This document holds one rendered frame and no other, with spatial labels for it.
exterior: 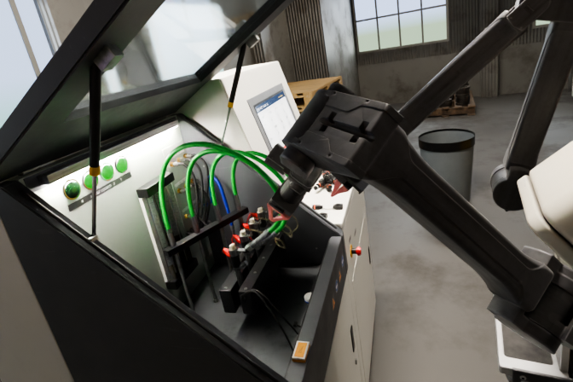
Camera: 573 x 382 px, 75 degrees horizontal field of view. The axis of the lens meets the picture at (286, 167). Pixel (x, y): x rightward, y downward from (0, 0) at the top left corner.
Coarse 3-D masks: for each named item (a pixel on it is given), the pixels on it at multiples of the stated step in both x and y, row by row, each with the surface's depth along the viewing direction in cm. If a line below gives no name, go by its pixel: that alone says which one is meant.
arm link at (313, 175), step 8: (328, 88) 44; (336, 88) 43; (344, 88) 43; (288, 152) 42; (296, 152) 42; (288, 160) 42; (296, 160) 42; (304, 160) 42; (312, 160) 42; (288, 168) 48; (296, 168) 44; (304, 168) 42; (312, 168) 44; (288, 176) 78; (296, 176) 75; (304, 176) 45; (312, 176) 64; (320, 176) 75; (304, 184) 75; (312, 184) 74
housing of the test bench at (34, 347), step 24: (0, 240) 81; (0, 264) 84; (0, 288) 87; (24, 288) 85; (0, 312) 91; (24, 312) 88; (0, 336) 94; (24, 336) 91; (48, 336) 89; (0, 360) 99; (24, 360) 95; (48, 360) 92
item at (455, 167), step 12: (432, 132) 356; (444, 132) 355; (456, 132) 349; (468, 132) 338; (420, 144) 334; (432, 144) 320; (444, 144) 314; (456, 144) 312; (468, 144) 315; (432, 156) 325; (444, 156) 318; (456, 156) 316; (468, 156) 320; (444, 168) 323; (456, 168) 321; (468, 168) 324; (456, 180) 325; (468, 180) 330; (468, 192) 335
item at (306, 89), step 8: (312, 80) 575; (320, 80) 557; (328, 80) 538; (336, 80) 545; (296, 88) 515; (304, 88) 499; (312, 88) 485; (320, 88) 481; (296, 96) 463; (304, 96) 458; (312, 96) 455; (296, 104) 491; (304, 104) 462
